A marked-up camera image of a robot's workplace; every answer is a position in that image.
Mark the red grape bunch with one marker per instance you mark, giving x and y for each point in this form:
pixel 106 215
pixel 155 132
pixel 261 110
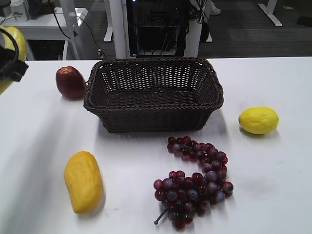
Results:
pixel 183 197

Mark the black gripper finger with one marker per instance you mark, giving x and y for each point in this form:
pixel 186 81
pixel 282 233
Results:
pixel 11 65

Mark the red apple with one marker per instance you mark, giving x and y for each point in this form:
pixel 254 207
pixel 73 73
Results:
pixel 70 82

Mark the yellow banana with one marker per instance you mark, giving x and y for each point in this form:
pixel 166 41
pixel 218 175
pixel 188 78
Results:
pixel 14 56

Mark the yellow lemon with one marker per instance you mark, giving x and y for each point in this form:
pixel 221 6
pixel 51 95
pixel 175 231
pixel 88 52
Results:
pixel 259 120

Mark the orange yellow mango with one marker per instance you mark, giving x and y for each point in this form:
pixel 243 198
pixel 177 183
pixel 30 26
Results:
pixel 84 182

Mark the white desk leg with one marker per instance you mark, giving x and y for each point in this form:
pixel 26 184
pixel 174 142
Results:
pixel 116 14

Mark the white paper cup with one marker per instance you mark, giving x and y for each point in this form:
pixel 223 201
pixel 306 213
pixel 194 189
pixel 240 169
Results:
pixel 19 10

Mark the dark brown wicker basket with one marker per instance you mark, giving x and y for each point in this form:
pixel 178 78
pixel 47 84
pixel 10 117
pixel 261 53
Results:
pixel 160 94

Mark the black equipment rack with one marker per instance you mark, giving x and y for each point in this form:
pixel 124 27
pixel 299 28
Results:
pixel 157 27

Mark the white desk foot right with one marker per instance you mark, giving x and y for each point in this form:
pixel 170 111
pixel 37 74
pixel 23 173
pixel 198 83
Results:
pixel 268 10

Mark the white side table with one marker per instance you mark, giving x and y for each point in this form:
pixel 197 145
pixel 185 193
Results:
pixel 62 35

